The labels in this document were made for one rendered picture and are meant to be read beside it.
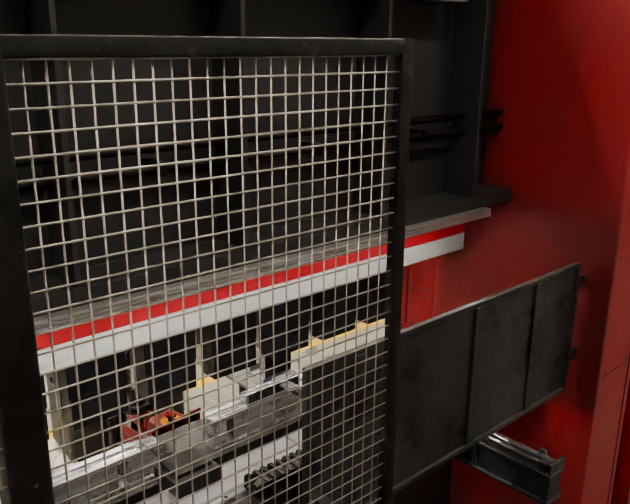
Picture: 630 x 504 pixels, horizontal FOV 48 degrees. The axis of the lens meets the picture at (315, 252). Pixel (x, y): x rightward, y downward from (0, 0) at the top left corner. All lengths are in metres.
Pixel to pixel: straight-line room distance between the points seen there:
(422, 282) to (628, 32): 1.17
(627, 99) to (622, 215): 0.34
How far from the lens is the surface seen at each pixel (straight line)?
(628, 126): 2.26
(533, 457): 2.17
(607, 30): 2.29
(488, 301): 1.93
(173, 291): 1.55
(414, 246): 2.40
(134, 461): 1.95
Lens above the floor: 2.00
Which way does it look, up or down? 17 degrees down
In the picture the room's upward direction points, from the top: straight up
